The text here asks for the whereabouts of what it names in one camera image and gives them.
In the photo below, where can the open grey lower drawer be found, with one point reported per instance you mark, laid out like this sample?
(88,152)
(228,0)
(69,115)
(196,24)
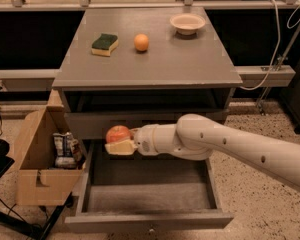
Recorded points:
(134,194)

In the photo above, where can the beige bowl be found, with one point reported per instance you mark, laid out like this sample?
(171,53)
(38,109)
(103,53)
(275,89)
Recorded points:
(187,23)

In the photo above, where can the metal railing frame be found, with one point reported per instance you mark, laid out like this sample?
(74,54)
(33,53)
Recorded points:
(35,35)

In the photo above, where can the orange fruit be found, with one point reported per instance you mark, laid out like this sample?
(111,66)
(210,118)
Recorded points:
(141,42)

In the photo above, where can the snack bag in box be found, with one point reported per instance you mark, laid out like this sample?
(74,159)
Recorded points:
(68,151)

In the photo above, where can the closed grey top drawer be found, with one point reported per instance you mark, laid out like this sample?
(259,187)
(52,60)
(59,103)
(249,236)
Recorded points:
(94,125)

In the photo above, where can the grey drawer cabinet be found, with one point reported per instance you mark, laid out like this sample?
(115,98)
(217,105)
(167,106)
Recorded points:
(176,72)

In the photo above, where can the green and yellow sponge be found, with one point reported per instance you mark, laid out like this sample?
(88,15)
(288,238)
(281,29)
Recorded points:
(104,45)

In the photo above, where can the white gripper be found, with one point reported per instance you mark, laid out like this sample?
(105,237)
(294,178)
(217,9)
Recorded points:
(144,140)

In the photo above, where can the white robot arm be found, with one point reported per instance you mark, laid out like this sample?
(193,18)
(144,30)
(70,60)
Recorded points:
(195,137)

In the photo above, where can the cardboard box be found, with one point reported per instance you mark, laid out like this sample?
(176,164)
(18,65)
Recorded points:
(39,181)

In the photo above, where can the red apple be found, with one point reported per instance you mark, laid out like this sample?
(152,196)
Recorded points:
(117,133)

